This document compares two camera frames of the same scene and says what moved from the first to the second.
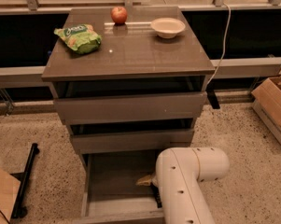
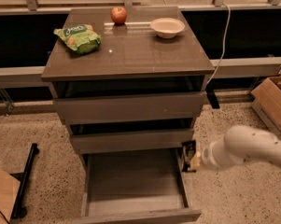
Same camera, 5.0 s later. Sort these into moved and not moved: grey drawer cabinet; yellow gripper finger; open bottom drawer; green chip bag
Moved: yellow gripper finger
Not moved: grey drawer cabinet; open bottom drawer; green chip bag
